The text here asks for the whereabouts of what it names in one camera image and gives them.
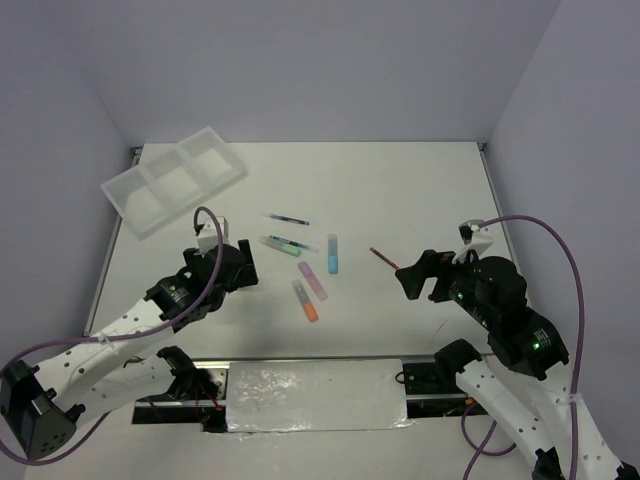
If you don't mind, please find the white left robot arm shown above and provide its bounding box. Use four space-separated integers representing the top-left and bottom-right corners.
1 239 258 466

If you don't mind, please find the silver foil covered plate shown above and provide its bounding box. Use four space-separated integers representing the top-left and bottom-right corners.
226 359 411 433

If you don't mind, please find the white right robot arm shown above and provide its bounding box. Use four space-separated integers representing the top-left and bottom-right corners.
395 250 639 479

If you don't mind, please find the red pen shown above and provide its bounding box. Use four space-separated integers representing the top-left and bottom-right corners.
369 247 400 270

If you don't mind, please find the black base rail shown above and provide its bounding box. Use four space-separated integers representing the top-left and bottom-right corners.
132 357 472 434

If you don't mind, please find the orange highlighter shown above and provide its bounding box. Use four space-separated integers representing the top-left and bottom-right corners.
292 279 319 322

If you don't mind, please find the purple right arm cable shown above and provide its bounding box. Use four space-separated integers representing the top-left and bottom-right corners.
462 214 585 480

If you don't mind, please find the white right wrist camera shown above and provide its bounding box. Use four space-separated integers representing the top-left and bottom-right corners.
452 219 493 264

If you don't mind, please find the clear three-compartment plastic tray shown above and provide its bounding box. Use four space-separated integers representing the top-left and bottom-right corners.
101 127 247 240

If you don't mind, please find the green highlighter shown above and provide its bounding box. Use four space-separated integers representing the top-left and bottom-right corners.
259 236 301 257

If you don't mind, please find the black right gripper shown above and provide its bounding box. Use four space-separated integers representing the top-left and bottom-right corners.
393 243 494 325

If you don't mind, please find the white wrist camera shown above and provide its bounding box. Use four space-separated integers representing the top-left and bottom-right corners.
196 216 229 253
452 219 493 264

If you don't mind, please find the blue highlighter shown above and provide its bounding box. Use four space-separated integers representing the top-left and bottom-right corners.
327 234 339 274

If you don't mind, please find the purple highlighter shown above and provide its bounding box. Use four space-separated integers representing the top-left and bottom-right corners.
298 261 328 301

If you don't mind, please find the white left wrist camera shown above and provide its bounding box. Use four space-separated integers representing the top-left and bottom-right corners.
196 216 229 253

